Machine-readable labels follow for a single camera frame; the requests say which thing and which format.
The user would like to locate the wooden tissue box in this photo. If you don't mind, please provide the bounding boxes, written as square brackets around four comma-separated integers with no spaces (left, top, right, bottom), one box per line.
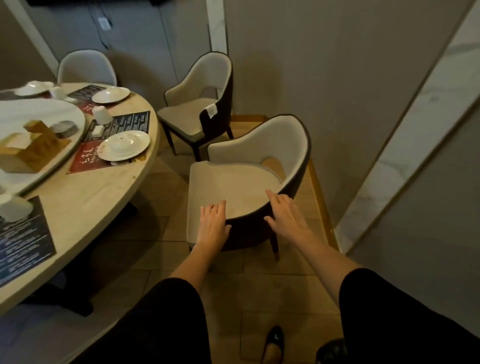
[0,119,72,175]

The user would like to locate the person's left hand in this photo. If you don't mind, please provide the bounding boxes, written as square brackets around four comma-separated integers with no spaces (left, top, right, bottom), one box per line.
[195,199,232,256]

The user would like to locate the white ceramic bowl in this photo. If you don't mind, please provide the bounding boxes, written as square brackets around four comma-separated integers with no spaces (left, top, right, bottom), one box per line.
[108,133,137,155]

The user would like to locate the black wall television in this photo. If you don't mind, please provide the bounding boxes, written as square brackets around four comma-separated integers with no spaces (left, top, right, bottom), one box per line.
[25,0,206,8]

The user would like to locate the round beige marble table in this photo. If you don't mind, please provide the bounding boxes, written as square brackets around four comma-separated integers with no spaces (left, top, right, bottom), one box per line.
[0,82,162,318]

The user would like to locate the person's black right sleeve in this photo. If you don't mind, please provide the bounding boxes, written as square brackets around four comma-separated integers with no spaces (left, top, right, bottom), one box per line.
[338,268,480,364]

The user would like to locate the person's black sleeve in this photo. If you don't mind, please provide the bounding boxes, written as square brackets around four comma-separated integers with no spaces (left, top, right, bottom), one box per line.
[71,277,213,364]
[338,268,480,364]

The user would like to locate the person's right forearm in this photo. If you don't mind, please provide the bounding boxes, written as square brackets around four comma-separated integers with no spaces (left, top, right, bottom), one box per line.
[295,234,363,305]

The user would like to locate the round metal ashtray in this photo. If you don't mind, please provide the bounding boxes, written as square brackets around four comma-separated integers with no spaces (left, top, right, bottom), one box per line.
[49,119,80,139]

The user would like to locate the person's black right shoe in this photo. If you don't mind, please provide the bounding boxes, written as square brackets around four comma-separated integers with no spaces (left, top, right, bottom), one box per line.
[314,338,349,364]

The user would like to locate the white marble lazy susan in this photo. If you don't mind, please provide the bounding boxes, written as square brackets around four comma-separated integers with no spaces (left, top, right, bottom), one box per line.
[0,98,86,196]

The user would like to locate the person's right hand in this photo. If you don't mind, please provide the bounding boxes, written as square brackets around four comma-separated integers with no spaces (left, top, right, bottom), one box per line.
[263,189,314,248]

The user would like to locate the beige upholstered chair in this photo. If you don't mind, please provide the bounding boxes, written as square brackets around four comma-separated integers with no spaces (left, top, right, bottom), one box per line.
[156,50,235,163]
[56,49,118,88]
[186,113,313,262]

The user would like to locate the black and red paper placemat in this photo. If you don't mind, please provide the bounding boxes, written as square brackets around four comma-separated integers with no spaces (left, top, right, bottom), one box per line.
[0,195,58,289]
[66,84,113,115]
[66,110,152,175]

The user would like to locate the person's left forearm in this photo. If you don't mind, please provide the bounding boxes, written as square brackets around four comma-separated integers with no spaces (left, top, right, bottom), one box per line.
[169,243,222,292]

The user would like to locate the person's black left sleeve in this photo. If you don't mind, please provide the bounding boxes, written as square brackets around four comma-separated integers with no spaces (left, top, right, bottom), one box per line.
[71,277,213,364]

